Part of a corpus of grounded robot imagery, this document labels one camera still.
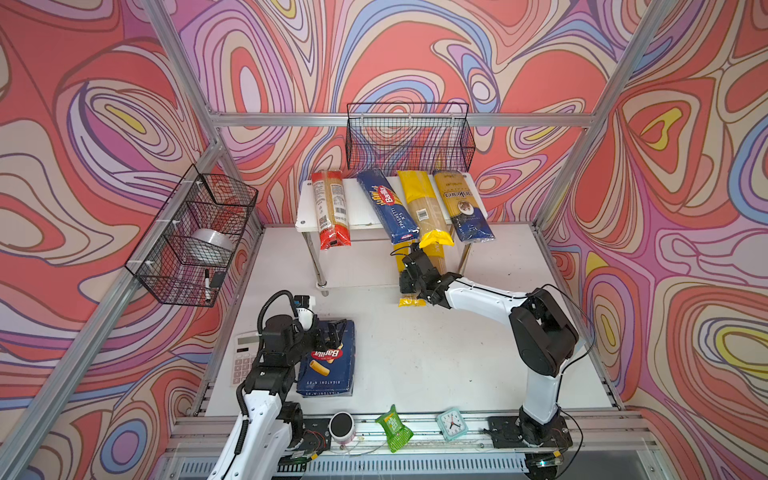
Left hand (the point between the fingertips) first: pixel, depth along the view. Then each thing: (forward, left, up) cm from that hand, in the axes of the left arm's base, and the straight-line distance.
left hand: (334, 320), depth 81 cm
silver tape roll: (+13, +29, +20) cm, 37 cm away
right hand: (+16, -22, -5) cm, 27 cm away
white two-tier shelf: (+27, -9, -8) cm, 30 cm away
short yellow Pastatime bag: (+13, -18, +14) cm, 26 cm away
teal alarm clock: (-24, -31, -10) cm, 40 cm away
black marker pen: (+3, +30, +14) cm, 33 cm away
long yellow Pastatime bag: (+8, -25, +22) cm, 35 cm away
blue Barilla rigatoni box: (-12, +1, -7) cm, 14 cm away
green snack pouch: (-25, -17, -11) cm, 32 cm away
